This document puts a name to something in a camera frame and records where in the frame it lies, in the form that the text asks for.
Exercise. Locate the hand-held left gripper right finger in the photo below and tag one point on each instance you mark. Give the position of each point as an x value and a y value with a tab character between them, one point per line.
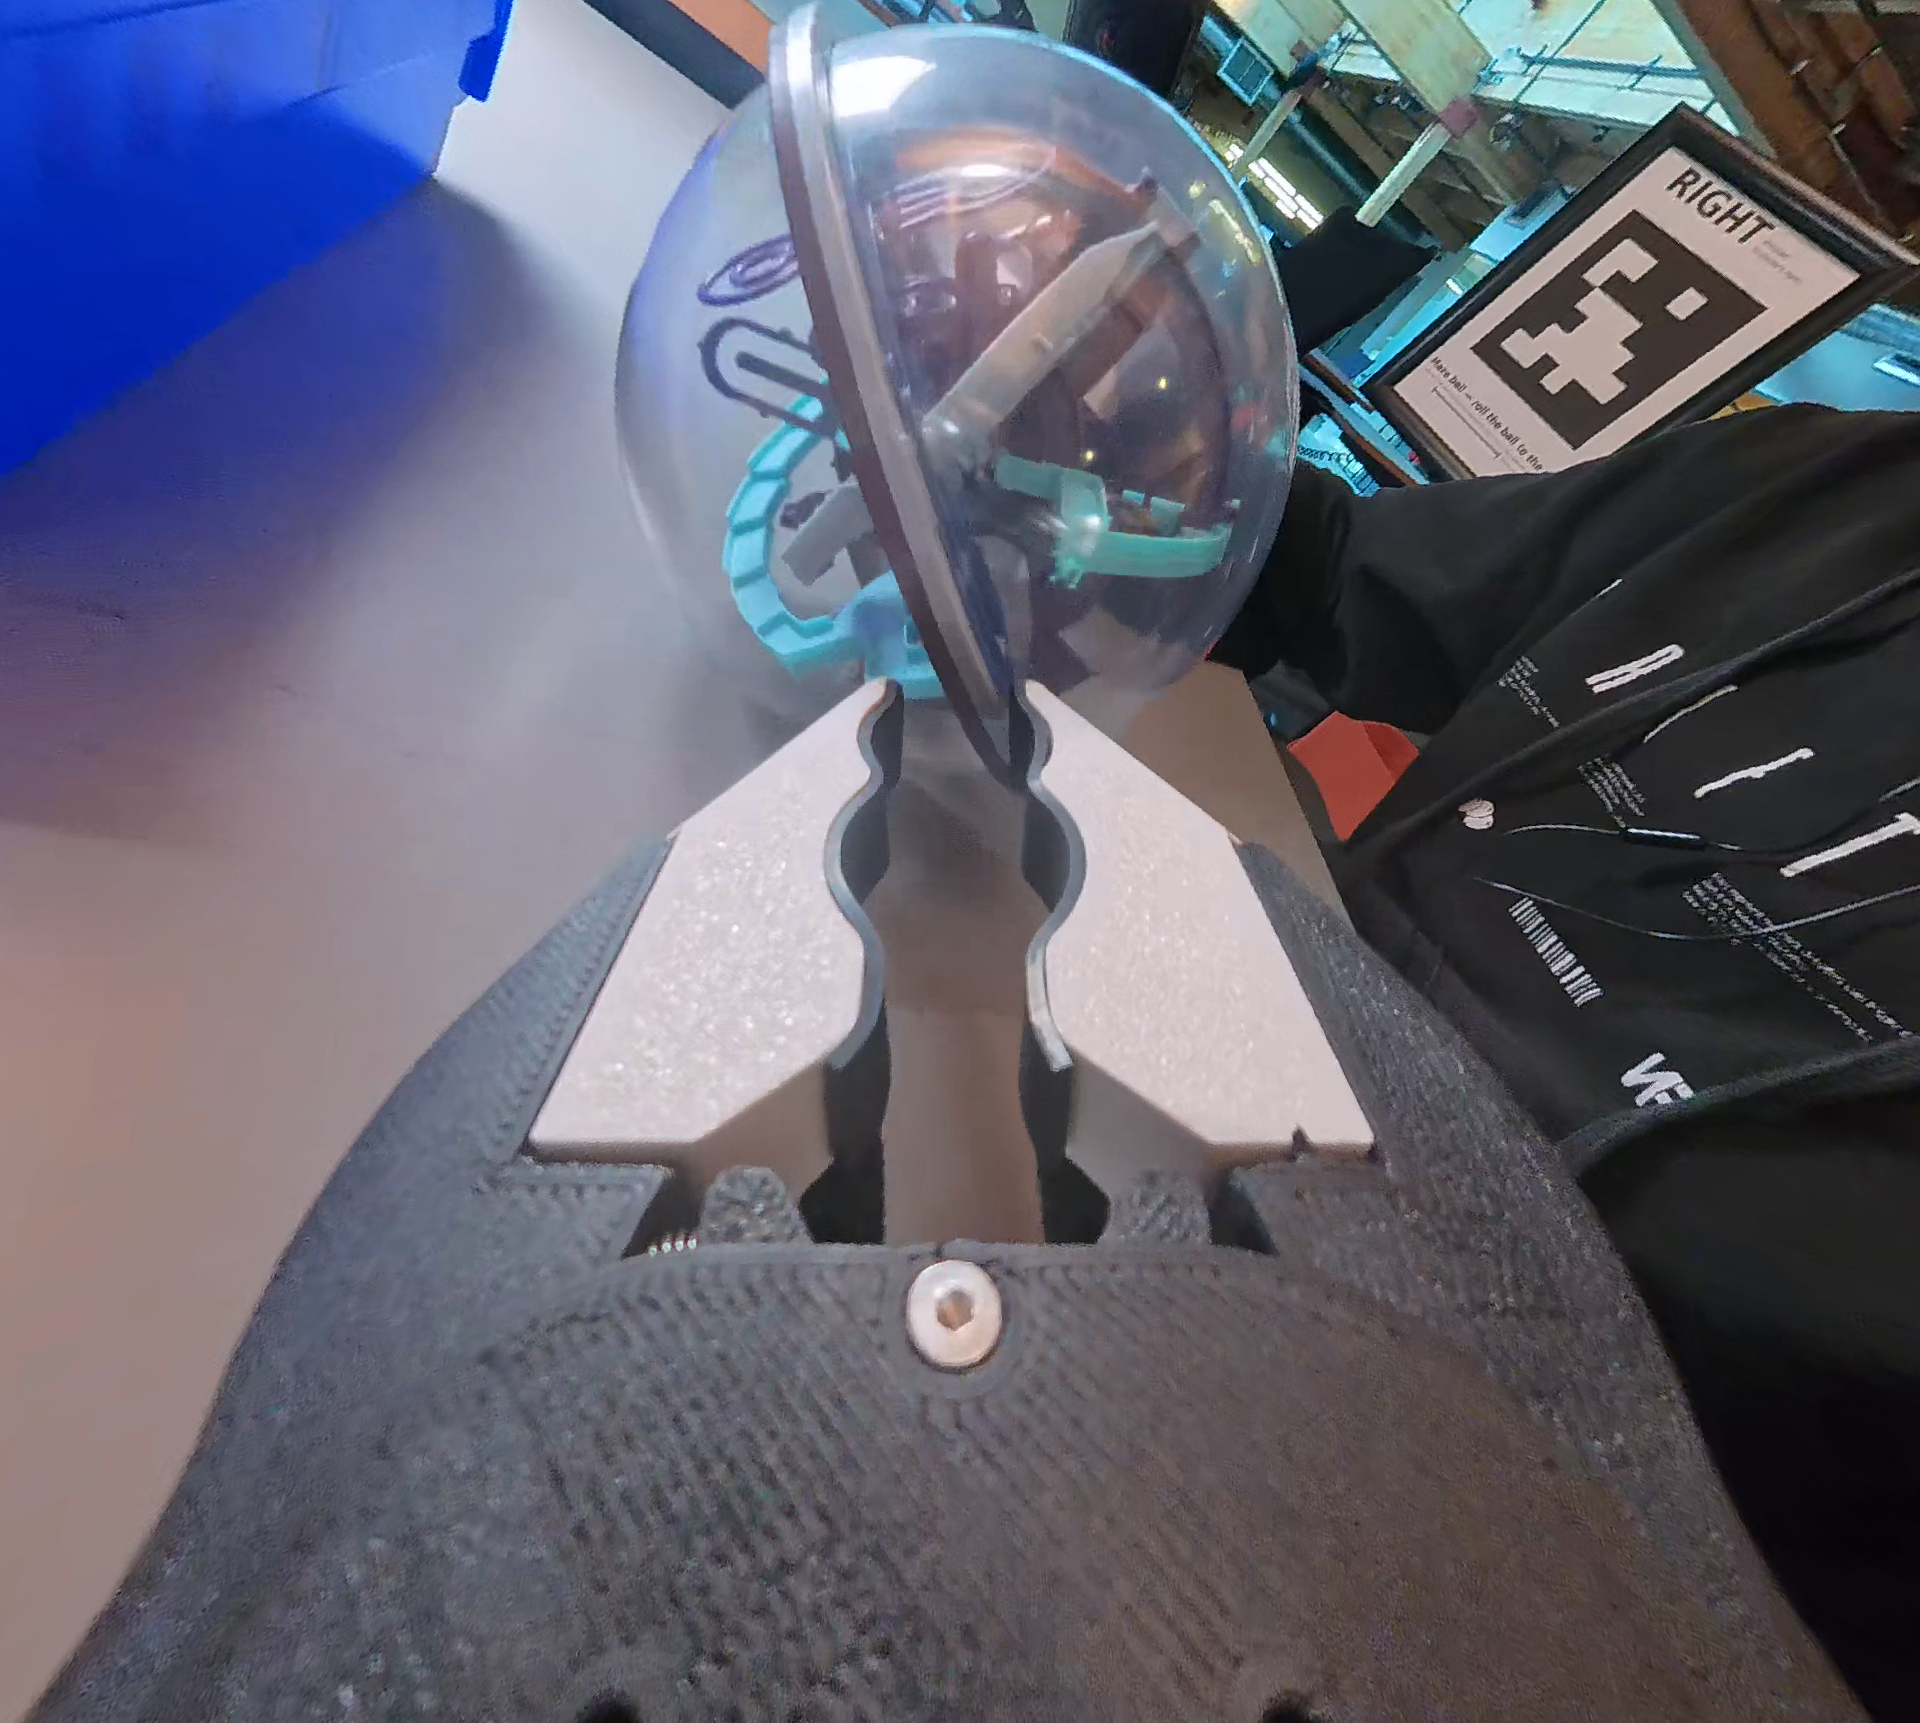
1201	1005

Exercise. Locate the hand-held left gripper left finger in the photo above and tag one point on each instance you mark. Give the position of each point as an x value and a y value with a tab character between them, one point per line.
721	1005

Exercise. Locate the clear maze ball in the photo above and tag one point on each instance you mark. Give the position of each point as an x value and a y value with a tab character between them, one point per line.
961	375

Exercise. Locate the person's right forearm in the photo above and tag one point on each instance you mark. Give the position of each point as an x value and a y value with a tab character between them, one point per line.
1500	585

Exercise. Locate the person's black clothing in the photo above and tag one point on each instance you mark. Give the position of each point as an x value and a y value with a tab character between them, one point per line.
1710	1065

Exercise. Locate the blue plastic tray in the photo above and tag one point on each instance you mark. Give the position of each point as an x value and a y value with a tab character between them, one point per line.
211	105

